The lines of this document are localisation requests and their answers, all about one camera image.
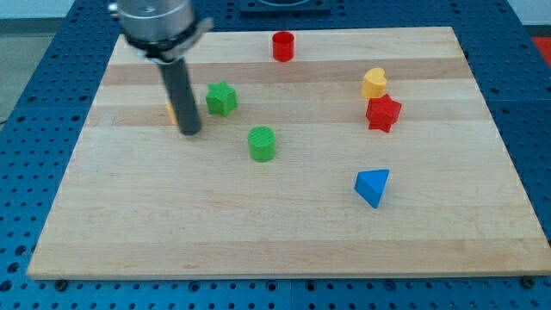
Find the green star block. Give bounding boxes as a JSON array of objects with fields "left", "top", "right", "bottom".
[{"left": 206, "top": 81, "right": 238, "bottom": 116}]

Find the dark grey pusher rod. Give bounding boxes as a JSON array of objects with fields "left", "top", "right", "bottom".
[{"left": 158, "top": 59, "right": 201, "bottom": 136}]

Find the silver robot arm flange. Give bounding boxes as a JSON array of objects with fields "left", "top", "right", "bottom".
[{"left": 108, "top": 0, "right": 214, "bottom": 65}]

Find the green cylinder block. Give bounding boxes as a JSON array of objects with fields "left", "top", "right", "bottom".
[{"left": 247, "top": 126, "right": 276, "bottom": 162}]

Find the wooden board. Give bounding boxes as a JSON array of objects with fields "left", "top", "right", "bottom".
[{"left": 28, "top": 27, "right": 550, "bottom": 280}]

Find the blue triangle block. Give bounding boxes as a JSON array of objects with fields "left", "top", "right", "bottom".
[{"left": 354, "top": 170, "right": 390, "bottom": 208}]

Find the yellow block behind rod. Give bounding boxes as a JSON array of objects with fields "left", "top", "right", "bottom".
[{"left": 166, "top": 102, "right": 178, "bottom": 126}]

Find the red cylinder block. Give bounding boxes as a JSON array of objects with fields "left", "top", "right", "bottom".
[{"left": 272, "top": 31, "right": 294, "bottom": 62}]

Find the red star block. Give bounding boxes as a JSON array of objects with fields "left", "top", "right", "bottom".
[{"left": 365, "top": 95, "right": 402, "bottom": 133}]

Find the yellow heart block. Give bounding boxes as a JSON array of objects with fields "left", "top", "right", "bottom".
[{"left": 361, "top": 67, "right": 387, "bottom": 99}]

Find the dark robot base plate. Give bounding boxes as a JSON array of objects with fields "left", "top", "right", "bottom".
[{"left": 238, "top": 0, "right": 332, "bottom": 16}]

